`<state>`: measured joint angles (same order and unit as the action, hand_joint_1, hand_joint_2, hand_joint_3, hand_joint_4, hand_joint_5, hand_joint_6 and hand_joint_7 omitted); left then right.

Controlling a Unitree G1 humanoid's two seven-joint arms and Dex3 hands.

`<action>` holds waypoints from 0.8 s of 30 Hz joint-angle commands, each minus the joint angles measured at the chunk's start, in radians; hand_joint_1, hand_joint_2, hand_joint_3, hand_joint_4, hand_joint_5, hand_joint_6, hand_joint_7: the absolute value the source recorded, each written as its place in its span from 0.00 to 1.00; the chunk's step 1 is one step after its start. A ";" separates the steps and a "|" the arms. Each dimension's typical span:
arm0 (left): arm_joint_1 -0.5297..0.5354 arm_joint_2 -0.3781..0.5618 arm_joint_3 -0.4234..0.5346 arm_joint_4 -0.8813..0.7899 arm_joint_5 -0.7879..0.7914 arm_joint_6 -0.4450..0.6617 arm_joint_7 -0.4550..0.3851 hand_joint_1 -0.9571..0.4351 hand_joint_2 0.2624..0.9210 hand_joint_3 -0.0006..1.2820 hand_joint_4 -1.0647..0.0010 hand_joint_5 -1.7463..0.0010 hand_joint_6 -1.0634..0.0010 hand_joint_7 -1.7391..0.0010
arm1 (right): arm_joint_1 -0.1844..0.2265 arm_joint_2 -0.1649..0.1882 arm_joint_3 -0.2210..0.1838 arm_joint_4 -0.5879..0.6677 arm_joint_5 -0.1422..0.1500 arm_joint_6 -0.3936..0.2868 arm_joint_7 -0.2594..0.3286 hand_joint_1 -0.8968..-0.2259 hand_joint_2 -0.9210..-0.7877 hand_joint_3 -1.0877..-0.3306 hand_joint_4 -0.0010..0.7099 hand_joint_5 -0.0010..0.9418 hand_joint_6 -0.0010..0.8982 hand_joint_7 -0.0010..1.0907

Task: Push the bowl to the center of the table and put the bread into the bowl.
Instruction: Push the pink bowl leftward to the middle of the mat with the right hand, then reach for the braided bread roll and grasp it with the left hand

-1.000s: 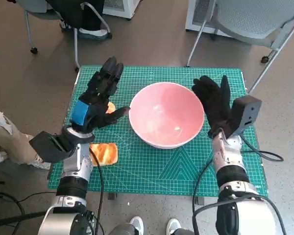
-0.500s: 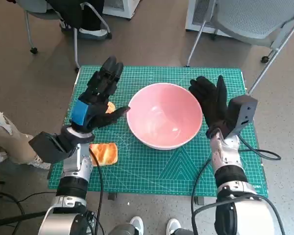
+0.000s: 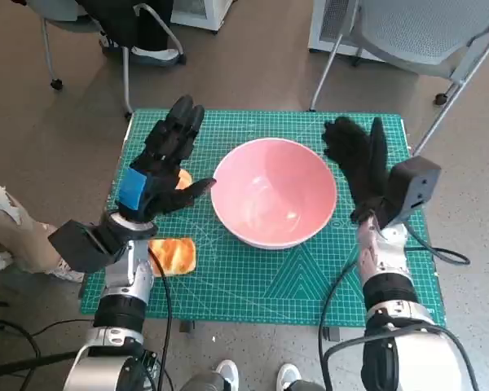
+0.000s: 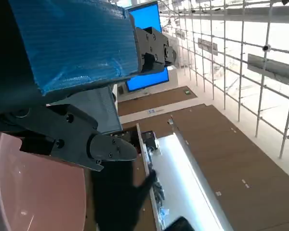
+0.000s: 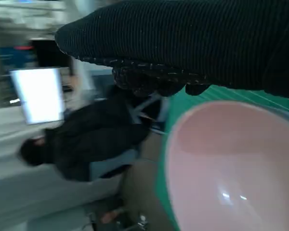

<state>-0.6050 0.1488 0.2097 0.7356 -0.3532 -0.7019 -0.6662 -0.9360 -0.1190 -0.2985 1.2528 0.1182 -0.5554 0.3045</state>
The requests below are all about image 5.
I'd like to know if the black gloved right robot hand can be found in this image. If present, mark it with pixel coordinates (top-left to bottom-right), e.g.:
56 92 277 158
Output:
54 0 289 97

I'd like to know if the pink bowl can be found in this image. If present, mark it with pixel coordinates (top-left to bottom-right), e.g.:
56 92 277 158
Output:
165 101 289 231

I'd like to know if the green cutting mat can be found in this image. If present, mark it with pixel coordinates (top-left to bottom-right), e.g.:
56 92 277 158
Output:
155 85 289 231

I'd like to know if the person in black clothing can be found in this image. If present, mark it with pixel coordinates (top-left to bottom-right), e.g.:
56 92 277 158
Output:
18 84 171 181

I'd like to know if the monitor with white screen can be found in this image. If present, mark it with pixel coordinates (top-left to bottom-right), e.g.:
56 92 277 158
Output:
9 68 65 126

